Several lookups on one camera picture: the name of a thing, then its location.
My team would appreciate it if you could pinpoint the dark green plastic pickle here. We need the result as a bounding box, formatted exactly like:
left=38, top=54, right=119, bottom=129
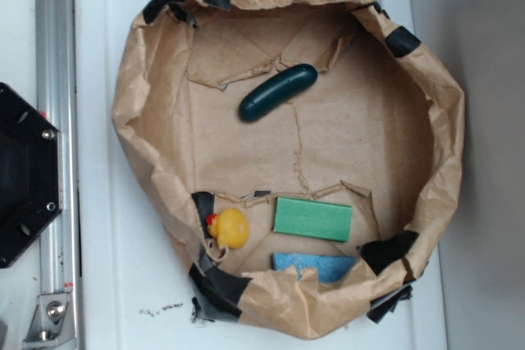
left=238, top=64, right=318, bottom=122

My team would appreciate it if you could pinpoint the blue sponge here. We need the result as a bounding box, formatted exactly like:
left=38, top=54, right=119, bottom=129
left=272, top=253, right=356, bottom=284

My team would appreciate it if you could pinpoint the yellow rubber duck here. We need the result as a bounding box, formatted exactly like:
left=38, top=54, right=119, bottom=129
left=206, top=208, right=249, bottom=249

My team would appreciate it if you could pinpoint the metal corner bracket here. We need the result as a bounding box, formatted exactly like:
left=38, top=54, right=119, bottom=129
left=22, top=293, right=77, bottom=349

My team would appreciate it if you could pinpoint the white plastic tray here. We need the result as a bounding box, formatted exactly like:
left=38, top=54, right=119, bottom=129
left=75, top=0, right=447, bottom=349

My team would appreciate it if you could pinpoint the aluminium extrusion rail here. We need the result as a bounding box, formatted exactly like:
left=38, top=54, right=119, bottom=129
left=35, top=0, right=85, bottom=349

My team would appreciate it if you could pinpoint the brown paper bag bin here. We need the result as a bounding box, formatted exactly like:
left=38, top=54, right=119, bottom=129
left=112, top=0, right=465, bottom=339

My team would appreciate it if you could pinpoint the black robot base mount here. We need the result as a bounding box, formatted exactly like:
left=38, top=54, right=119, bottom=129
left=1, top=83, right=62, bottom=269

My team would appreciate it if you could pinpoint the green rectangular block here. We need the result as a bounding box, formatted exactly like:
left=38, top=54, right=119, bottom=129
left=273, top=197, right=353, bottom=242

